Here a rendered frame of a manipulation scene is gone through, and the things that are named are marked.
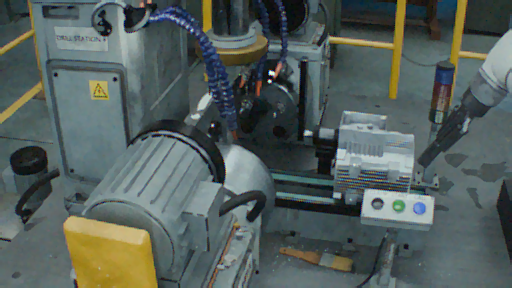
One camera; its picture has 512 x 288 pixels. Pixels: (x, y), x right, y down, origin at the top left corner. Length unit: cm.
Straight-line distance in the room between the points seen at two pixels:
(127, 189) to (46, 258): 82
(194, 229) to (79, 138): 73
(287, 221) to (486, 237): 60
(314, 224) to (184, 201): 76
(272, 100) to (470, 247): 74
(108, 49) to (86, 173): 38
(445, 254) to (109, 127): 98
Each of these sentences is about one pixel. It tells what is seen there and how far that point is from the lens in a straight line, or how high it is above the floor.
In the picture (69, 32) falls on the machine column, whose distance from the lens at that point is 141.
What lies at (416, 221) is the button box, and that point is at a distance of 131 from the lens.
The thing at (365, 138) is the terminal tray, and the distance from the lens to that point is 145.
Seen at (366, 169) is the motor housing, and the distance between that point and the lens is 145.
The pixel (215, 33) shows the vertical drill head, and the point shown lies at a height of 136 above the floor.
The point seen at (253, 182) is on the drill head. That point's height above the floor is 113.
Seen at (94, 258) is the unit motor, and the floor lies 130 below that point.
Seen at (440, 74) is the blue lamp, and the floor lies 119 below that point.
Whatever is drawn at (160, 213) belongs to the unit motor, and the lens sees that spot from 83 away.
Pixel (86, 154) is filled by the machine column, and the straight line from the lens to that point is 155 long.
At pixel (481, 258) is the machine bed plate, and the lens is 165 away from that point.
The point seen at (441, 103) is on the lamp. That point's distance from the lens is 176.
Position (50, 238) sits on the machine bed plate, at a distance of 170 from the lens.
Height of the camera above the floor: 182
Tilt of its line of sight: 30 degrees down
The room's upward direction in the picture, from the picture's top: straight up
